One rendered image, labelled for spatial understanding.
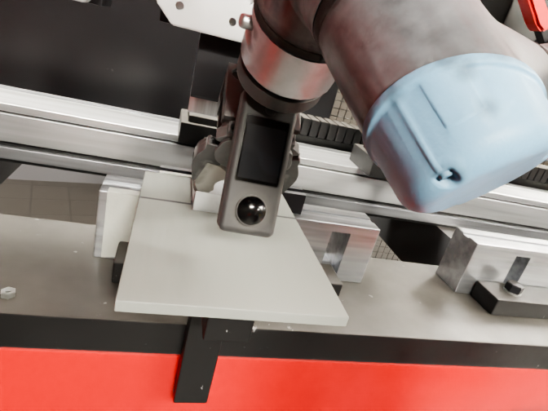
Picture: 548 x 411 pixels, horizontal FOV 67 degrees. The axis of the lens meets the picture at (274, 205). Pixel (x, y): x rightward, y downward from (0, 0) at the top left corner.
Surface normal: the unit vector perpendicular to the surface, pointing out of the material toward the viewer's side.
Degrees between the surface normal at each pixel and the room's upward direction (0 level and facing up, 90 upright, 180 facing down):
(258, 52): 115
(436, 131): 81
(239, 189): 73
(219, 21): 90
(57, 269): 0
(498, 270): 90
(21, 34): 90
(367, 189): 90
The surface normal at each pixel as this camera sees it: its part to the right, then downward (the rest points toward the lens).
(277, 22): -0.65, 0.58
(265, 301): 0.24, -0.90
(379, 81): -0.76, 0.09
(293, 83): -0.10, 0.88
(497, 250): 0.19, 0.42
